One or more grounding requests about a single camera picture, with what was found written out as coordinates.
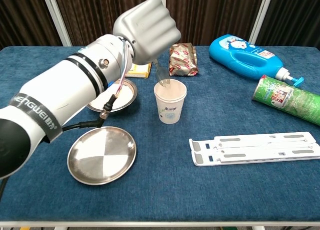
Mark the brown pleated curtain panel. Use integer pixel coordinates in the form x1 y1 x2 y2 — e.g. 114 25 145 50
0 0 63 50
256 0 320 50
165 0 266 46
52 0 154 47

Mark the black arm cable with connector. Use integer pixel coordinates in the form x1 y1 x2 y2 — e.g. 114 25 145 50
61 92 118 133

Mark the yellow carton box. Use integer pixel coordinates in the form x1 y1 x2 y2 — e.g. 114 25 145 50
124 62 153 79

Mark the white folding laptop stand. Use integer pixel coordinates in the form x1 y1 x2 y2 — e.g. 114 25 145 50
188 131 320 167

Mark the steel bowl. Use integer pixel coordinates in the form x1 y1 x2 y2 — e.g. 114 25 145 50
87 78 139 113

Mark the blue pump detergent bottle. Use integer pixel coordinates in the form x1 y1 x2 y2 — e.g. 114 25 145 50
208 34 305 88

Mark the brown foil snack packet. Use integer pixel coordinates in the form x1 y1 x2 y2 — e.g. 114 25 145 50
168 42 200 77

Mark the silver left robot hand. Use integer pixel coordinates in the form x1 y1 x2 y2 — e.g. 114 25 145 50
112 0 182 66

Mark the clear plastic spoon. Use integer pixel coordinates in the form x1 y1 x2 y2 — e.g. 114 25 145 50
151 58 172 88

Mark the steel plate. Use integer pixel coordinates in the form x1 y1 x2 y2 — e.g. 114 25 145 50
66 126 138 186

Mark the white paper cup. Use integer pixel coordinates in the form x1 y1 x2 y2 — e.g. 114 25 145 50
153 79 188 125

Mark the blue table cloth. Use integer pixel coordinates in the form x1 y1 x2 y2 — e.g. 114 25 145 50
0 45 320 222

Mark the white table frame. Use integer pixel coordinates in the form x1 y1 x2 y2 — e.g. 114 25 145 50
0 221 320 230

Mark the green chips can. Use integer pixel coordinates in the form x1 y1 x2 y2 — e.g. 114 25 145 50
251 74 320 127

